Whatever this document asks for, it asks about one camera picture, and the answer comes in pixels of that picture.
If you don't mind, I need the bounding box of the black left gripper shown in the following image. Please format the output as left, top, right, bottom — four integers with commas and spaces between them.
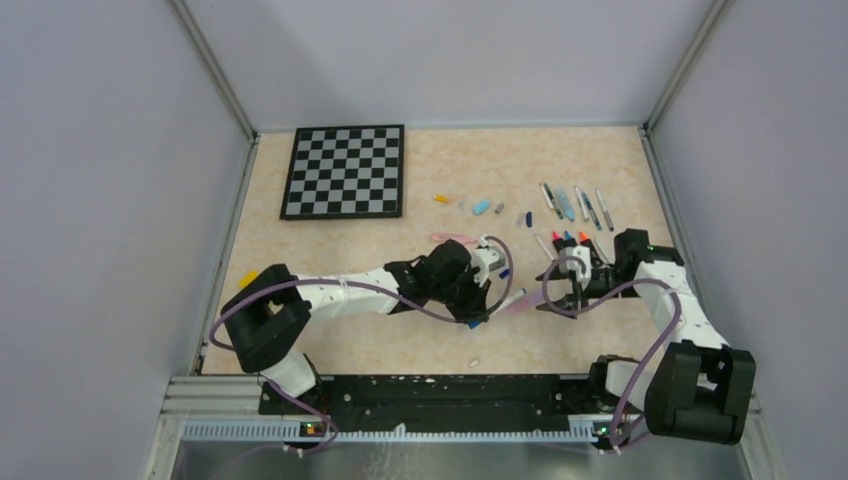
430, 265, 491, 323

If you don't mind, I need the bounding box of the blue capped black highlighter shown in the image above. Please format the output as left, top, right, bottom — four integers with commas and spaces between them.
563, 231, 577, 246

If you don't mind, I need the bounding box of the lilac highlighter pen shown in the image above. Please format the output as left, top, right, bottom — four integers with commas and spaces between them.
502, 295, 545, 315

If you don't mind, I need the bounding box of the pink capped black highlighter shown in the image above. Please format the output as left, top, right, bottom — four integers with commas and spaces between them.
552, 231, 566, 253

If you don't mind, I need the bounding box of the teal gel pen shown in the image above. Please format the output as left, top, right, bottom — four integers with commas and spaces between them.
581, 192, 603, 231

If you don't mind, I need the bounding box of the pink correction tape pen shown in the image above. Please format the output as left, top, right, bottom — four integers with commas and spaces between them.
430, 232, 478, 245

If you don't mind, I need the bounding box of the grey capped white marker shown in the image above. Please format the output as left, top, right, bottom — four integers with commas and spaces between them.
574, 185, 590, 222

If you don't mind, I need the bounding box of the dark blue capped pen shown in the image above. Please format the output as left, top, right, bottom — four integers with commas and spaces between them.
595, 188, 615, 231

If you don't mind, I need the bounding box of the light blue correction tape pen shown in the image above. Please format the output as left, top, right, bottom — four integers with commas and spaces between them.
555, 188, 575, 222

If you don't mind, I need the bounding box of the light blue tape cap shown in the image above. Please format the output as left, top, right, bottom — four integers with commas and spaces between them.
471, 200, 491, 216

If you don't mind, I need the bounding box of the green gel pen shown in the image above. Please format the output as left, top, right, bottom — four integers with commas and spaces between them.
543, 184, 565, 220

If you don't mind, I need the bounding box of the yellow capped white pen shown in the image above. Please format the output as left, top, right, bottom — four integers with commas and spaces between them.
539, 183, 555, 211

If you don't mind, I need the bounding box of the blue capped white marker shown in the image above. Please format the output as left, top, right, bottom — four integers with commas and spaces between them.
468, 288, 527, 329

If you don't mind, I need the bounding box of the red capped white marker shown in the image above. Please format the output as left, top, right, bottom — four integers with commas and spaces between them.
534, 234, 556, 261

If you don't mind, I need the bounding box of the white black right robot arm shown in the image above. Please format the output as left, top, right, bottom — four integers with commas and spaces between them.
536, 228, 756, 448

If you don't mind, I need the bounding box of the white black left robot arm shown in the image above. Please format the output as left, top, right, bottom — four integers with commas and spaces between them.
210, 239, 508, 414

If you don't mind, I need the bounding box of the black white checkerboard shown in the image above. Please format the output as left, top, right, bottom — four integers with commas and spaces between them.
279, 124, 405, 221

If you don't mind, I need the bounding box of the green yellow block stack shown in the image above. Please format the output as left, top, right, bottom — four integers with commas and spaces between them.
238, 271, 259, 289

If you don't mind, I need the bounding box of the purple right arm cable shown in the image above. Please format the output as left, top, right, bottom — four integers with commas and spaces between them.
541, 254, 684, 455

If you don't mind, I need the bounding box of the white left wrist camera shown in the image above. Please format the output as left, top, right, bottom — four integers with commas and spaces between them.
471, 246, 506, 282

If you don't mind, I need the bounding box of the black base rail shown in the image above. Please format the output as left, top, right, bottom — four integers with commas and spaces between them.
299, 374, 618, 433

